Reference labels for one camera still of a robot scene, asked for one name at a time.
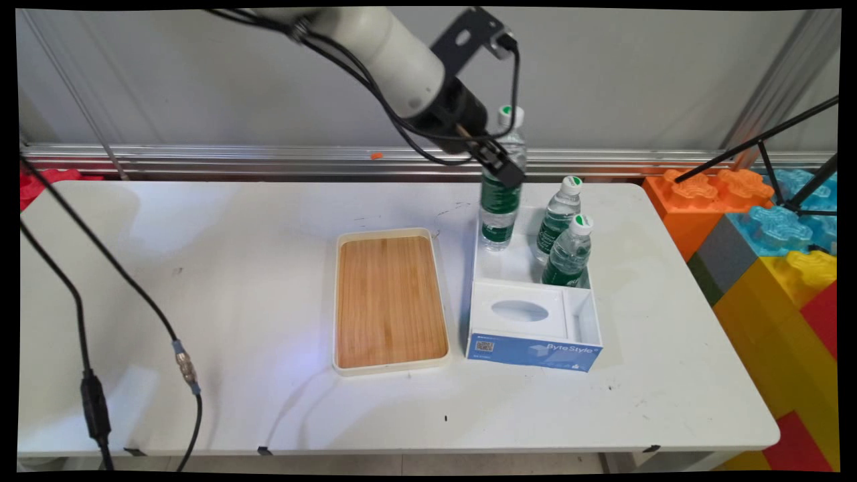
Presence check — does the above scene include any blue giant building block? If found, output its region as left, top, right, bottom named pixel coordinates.
left=726, top=169, right=839, bottom=259

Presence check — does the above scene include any grey giant building block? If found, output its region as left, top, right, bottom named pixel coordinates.
left=686, top=214, right=760, bottom=307

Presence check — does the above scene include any white and blue cardboard box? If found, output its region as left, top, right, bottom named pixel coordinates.
left=465, top=200, right=604, bottom=373

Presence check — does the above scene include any aluminium rail along wall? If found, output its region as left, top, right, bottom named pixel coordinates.
left=20, top=141, right=838, bottom=183

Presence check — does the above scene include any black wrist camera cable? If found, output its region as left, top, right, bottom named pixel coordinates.
left=204, top=8, right=522, bottom=167

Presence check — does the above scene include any black cable with silver connector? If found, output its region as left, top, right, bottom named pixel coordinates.
left=19, top=156, right=204, bottom=472

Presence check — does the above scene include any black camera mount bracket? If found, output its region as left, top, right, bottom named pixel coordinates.
left=428, top=7, right=510, bottom=76

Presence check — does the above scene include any orange giant building block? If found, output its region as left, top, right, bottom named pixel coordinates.
left=641, top=169, right=775, bottom=262

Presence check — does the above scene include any black tripod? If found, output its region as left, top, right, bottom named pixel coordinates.
left=673, top=96, right=840, bottom=219

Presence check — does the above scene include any small silver wrist camera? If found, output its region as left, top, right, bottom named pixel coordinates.
left=491, top=29, right=520, bottom=61

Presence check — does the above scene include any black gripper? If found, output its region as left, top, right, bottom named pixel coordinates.
left=407, top=78, right=528, bottom=189

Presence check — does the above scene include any aluminium upright profile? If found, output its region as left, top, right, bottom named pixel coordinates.
left=718, top=9, right=840, bottom=169

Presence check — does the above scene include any cream tray with bamboo base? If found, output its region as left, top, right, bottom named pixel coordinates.
left=332, top=228, right=453, bottom=376

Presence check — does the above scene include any red giant building block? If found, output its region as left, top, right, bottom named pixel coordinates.
left=798, top=280, right=840, bottom=364
left=19, top=167, right=105, bottom=212
left=762, top=410, right=835, bottom=473

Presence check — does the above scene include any yellow giant building block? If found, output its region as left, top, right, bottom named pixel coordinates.
left=712, top=250, right=840, bottom=472

